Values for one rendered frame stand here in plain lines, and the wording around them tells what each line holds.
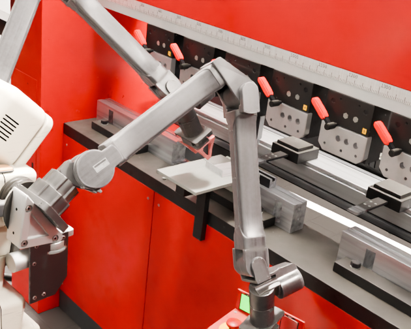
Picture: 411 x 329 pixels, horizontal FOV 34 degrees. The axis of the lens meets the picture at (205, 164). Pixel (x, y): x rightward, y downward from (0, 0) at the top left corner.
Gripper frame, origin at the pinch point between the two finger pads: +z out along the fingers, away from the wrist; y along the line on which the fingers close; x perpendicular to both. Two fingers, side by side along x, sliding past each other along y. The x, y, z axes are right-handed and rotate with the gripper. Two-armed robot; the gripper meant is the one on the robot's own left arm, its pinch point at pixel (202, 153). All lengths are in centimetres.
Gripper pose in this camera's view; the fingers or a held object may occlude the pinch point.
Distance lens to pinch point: 195.3
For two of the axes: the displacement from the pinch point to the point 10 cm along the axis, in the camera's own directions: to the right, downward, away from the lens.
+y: -6.6, -3.5, 6.7
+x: -6.9, 6.3, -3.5
